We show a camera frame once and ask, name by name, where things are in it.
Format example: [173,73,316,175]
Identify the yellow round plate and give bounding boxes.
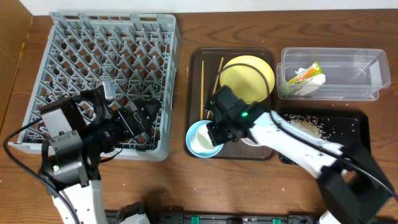
[220,55,275,105]

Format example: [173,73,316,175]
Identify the light blue bowl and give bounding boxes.
[185,120,224,158]

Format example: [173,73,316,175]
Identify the white paper cup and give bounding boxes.
[197,124,215,150]

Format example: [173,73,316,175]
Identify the rice food scraps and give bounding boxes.
[282,113,360,142]

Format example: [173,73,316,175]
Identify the dark brown serving tray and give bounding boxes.
[183,47,277,161]

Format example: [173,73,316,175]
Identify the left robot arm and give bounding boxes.
[39,90,161,223]

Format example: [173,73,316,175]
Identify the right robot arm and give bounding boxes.
[205,86,397,223]

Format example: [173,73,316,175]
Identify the black waste tray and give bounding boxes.
[279,108,371,151]

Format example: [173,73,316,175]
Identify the green orange snack wrapper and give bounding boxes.
[284,62,326,96]

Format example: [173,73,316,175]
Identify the clear plastic waste bin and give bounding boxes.
[276,47,391,101]

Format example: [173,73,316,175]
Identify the white bowl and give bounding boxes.
[241,138,262,147]

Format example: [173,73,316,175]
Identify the grey plastic dish rack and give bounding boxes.
[13,12,181,161]

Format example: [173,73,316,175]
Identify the white tissue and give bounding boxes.
[294,68,326,96]

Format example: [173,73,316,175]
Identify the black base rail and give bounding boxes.
[105,202,317,224]

